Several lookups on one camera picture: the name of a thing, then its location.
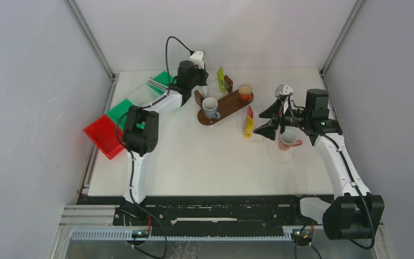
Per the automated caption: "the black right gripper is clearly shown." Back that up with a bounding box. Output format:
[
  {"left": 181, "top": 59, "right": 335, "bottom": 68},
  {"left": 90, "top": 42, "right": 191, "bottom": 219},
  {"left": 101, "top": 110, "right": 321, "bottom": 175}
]
[{"left": 254, "top": 98, "right": 312, "bottom": 140}]

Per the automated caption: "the green toothpaste tube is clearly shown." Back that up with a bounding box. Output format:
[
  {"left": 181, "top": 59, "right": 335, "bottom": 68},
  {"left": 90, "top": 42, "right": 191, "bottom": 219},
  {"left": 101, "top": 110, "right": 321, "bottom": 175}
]
[{"left": 216, "top": 67, "right": 226, "bottom": 93}]

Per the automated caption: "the yellow toothpaste tube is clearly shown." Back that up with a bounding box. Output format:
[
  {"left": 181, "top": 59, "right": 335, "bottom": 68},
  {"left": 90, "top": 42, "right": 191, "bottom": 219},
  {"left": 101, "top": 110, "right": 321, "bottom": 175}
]
[{"left": 244, "top": 115, "right": 254, "bottom": 139}]

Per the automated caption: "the pink toothpaste tube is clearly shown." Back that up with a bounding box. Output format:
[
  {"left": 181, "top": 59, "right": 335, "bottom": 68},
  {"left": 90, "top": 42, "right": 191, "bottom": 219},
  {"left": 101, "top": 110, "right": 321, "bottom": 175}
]
[{"left": 247, "top": 105, "right": 254, "bottom": 119}]

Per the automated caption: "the pink printed white mug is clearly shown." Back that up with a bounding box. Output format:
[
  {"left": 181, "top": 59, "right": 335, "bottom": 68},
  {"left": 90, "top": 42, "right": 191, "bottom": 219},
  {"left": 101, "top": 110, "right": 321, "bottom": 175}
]
[{"left": 278, "top": 129, "right": 303, "bottom": 151}]

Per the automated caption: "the grey handled white mug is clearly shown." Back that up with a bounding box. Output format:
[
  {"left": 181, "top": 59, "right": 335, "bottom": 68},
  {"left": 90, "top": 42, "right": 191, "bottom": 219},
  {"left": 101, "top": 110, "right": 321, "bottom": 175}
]
[{"left": 202, "top": 97, "right": 221, "bottom": 119}]

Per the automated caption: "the brown ceramic cup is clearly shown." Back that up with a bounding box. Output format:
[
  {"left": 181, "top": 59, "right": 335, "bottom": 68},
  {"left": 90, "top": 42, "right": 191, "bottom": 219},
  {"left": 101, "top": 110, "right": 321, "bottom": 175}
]
[{"left": 238, "top": 85, "right": 253, "bottom": 101}]

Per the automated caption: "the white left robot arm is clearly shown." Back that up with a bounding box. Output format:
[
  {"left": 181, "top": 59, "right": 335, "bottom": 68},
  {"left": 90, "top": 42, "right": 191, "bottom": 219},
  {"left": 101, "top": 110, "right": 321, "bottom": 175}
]
[{"left": 122, "top": 60, "right": 209, "bottom": 204}]

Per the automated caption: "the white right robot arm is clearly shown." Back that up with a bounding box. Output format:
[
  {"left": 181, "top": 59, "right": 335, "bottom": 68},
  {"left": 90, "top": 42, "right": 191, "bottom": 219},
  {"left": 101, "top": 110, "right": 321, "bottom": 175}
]
[{"left": 254, "top": 85, "right": 385, "bottom": 242}]

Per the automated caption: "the green toothbrush bin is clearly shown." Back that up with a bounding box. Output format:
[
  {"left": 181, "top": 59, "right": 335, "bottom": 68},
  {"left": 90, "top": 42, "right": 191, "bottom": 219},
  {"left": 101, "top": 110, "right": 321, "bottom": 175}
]
[{"left": 144, "top": 71, "right": 190, "bottom": 113}]

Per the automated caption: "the brown oval wooden tray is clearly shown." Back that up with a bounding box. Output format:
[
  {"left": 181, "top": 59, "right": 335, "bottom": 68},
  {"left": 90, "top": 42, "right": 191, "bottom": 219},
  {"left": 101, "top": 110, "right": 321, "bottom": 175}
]
[{"left": 197, "top": 90, "right": 254, "bottom": 126}]

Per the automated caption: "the white toothpaste bin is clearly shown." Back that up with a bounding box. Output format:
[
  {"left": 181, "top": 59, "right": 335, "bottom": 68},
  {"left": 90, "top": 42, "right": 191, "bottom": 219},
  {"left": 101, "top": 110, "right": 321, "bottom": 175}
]
[{"left": 126, "top": 84, "right": 165, "bottom": 111}]

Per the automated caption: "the clear rectangular acrylic plate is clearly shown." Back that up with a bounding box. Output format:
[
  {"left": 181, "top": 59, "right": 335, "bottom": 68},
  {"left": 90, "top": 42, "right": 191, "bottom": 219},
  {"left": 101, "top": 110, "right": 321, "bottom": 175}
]
[{"left": 242, "top": 121, "right": 265, "bottom": 142}]

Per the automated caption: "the clear oval acrylic plate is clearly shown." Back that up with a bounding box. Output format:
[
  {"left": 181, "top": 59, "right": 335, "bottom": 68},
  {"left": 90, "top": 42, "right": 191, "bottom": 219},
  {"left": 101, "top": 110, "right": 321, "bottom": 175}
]
[{"left": 267, "top": 141, "right": 295, "bottom": 163}]

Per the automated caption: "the green bin with rack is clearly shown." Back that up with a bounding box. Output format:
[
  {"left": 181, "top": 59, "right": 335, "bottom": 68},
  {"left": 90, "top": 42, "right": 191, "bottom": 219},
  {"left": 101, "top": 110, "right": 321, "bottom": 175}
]
[{"left": 106, "top": 99, "right": 145, "bottom": 130}]

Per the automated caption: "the red cup bin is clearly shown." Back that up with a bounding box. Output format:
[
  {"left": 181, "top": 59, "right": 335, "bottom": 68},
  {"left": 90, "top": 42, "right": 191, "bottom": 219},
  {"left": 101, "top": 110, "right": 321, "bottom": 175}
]
[{"left": 83, "top": 114, "right": 124, "bottom": 160}]

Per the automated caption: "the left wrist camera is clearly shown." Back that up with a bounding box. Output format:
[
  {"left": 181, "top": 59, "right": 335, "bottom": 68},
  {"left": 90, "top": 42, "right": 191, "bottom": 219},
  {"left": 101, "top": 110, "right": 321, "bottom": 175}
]
[{"left": 190, "top": 51, "right": 205, "bottom": 70}]

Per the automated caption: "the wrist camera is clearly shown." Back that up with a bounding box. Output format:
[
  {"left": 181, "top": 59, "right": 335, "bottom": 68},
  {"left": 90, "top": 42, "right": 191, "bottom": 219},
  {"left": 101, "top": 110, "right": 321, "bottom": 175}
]
[
  {"left": 190, "top": 51, "right": 205, "bottom": 70},
  {"left": 274, "top": 84, "right": 293, "bottom": 113}
]

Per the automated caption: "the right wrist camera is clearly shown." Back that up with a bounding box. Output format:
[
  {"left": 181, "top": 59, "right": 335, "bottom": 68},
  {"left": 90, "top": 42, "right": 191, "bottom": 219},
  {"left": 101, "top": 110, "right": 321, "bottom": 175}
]
[{"left": 274, "top": 84, "right": 293, "bottom": 113}]

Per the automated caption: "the aluminium frame post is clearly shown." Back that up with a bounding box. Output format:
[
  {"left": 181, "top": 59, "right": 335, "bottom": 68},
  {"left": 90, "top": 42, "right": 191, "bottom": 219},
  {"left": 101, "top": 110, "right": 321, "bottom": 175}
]
[{"left": 65, "top": 0, "right": 116, "bottom": 81}]

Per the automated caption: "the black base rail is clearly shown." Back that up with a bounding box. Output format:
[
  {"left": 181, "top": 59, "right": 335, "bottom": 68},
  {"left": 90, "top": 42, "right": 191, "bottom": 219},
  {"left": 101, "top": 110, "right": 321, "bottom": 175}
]
[{"left": 77, "top": 195, "right": 315, "bottom": 238}]

